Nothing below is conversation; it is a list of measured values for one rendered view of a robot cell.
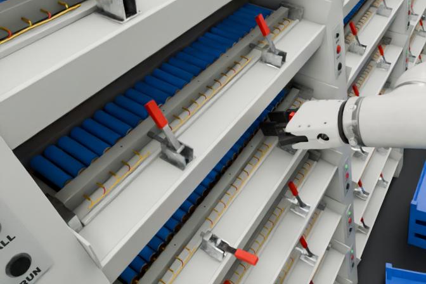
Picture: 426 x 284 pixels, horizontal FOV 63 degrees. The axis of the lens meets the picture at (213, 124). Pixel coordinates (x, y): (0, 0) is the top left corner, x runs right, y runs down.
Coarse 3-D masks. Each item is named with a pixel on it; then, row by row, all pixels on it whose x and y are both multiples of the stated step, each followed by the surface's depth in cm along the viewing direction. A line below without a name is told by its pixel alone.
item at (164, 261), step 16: (288, 96) 80; (256, 144) 69; (240, 160) 66; (224, 176) 63; (224, 192) 62; (208, 208) 59; (224, 208) 60; (192, 224) 57; (176, 240) 55; (160, 256) 53; (176, 256) 54; (160, 272) 51
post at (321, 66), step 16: (336, 0) 73; (336, 16) 74; (320, 48) 75; (304, 64) 79; (320, 64) 77; (320, 80) 79; (336, 80) 80; (336, 96) 82; (336, 176) 94; (336, 192) 98; (352, 192) 108; (352, 208) 111; (352, 224) 114; (352, 240) 117; (352, 272) 125
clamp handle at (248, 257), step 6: (222, 246) 54; (228, 246) 54; (228, 252) 53; (234, 252) 52; (240, 252) 52; (246, 252) 52; (240, 258) 51; (246, 258) 51; (252, 258) 50; (252, 264) 50
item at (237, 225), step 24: (312, 96) 83; (264, 168) 68; (288, 168) 68; (264, 192) 64; (216, 216) 60; (240, 216) 60; (192, 240) 57; (240, 240) 57; (192, 264) 54; (216, 264) 54
